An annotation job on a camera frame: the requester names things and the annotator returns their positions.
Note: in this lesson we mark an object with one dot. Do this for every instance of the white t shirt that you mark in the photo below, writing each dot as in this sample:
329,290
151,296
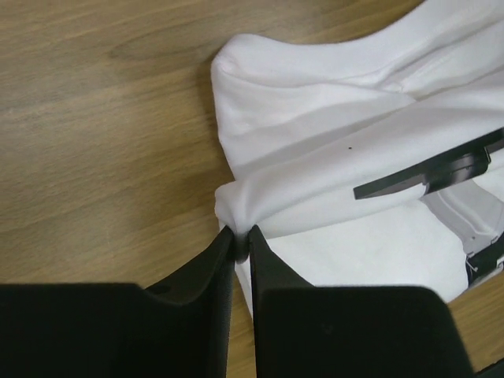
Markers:
377,161

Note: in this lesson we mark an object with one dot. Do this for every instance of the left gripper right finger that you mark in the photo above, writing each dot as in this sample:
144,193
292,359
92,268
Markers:
381,331

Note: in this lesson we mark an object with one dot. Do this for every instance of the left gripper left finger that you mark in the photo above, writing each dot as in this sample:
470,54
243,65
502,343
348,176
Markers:
177,327

